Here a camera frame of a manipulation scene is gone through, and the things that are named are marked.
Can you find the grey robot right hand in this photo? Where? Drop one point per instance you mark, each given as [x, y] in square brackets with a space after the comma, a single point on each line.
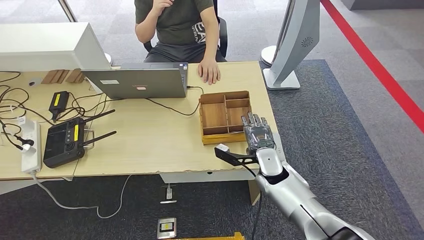
[260, 136]

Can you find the person's right hand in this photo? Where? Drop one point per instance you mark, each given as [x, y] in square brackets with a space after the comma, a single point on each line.
[162, 5]

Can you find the person's left hand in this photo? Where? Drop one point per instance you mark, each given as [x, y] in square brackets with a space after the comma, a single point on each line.
[209, 71]

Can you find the wooden organizer tray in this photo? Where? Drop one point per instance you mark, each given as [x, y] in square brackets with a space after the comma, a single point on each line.
[213, 116]

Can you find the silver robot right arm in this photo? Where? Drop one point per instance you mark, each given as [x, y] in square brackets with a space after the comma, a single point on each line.
[291, 192]

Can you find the person's right forearm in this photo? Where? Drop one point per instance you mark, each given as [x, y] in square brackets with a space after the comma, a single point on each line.
[145, 28]

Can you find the person's left forearm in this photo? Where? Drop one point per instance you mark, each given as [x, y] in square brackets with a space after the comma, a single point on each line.
[212, 36]

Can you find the white card reader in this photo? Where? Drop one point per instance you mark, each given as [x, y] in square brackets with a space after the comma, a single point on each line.
[279, 145]

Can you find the white pink card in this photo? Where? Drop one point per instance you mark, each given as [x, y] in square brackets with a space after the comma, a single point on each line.
[236, 132]

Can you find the person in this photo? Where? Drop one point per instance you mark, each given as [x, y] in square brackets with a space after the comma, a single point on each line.
[179, 23]

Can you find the black office chair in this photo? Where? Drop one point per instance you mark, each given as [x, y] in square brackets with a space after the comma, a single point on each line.
[223, 36]

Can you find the white round stand base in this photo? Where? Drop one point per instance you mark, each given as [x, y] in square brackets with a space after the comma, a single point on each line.
[108, 59]
[267, 55]

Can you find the grey laptop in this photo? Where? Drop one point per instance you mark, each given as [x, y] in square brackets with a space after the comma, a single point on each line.
[134, 82]

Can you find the dark grey carpet mat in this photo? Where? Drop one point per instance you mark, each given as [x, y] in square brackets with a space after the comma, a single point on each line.
[348, 149]

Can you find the grey kiosk stand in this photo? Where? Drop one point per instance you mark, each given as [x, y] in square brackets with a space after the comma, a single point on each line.
[296, 39]

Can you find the light wood desk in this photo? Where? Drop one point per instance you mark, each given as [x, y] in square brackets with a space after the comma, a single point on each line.
[10, 164]
[149, 142]

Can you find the metal pole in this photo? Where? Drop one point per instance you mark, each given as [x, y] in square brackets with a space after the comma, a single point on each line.
[68, 10]

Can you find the floor socket with plug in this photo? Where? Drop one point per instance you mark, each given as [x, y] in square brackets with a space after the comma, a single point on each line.
[168, 194]

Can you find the yellow flat object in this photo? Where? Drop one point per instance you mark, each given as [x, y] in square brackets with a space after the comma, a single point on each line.
[215, 238]

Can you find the wooden slat block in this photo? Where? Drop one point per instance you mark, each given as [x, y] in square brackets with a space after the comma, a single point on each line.
[75, 76]
[54, 76]

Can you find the white boxy cabinet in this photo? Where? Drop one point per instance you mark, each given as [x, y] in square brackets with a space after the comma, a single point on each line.
[39, 44]

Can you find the silver floor outlet box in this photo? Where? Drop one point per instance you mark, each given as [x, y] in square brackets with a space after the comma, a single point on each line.
[166, 228]

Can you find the red floor tape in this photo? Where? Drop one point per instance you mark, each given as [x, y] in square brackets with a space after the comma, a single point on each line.
[376, 68]

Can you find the black power adapter yellow label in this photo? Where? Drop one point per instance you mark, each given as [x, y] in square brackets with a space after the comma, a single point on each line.
[59, 101]

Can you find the black remote controller with antennas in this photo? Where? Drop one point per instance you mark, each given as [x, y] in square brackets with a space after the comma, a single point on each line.
[62, 144]

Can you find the grey raised platform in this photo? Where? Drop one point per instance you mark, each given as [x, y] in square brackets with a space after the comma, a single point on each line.
[382, 4]

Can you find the black plug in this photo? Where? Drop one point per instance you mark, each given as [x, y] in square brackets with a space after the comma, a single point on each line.
[26, 141]

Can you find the white plug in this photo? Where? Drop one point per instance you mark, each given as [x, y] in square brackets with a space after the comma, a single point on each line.
[28, 148]

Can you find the white power strip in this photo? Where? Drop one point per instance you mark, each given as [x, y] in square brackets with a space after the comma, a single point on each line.
[31, 158]

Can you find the black camera bracket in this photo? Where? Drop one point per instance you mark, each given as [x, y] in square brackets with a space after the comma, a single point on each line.
[235, 158]

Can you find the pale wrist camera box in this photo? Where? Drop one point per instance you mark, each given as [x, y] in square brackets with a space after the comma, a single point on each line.
[222, 147]

